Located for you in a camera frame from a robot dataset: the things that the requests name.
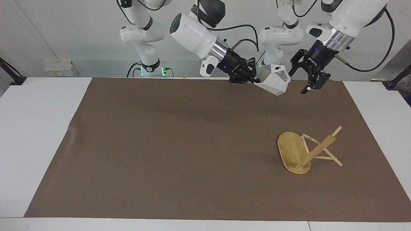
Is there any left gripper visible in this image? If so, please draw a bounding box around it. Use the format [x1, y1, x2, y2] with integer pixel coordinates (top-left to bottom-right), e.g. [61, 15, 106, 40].
[288, 40, 337, 95]

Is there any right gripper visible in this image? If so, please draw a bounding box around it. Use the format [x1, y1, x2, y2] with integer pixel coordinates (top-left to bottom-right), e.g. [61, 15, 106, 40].
[221, 47, 261, 85]

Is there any white faceted cup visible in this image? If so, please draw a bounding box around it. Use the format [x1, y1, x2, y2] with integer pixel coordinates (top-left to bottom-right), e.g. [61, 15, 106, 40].
[254, 64, 291, 96]

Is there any wooden cup rack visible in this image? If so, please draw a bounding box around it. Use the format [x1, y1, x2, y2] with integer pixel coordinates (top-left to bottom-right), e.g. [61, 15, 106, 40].
[277, 126, 343, 175]

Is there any black stand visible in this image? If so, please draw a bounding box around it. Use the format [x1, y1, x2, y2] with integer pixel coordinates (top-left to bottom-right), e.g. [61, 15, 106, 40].
[0, 57, 27, 86]
[383, 64, 411, 90]

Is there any white box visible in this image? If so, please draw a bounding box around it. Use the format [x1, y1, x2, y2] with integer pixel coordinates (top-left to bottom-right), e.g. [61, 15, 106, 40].
[44, 60, 79, 77]

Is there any black cable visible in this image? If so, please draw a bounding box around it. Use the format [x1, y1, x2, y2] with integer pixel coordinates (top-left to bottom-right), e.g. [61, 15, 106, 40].
[334, 6, 396, 73]
[116, 0, 167, 25]
[276, 0, 319, 18]
[197, 13, 260, 52]
[127, 62, 144, 78]

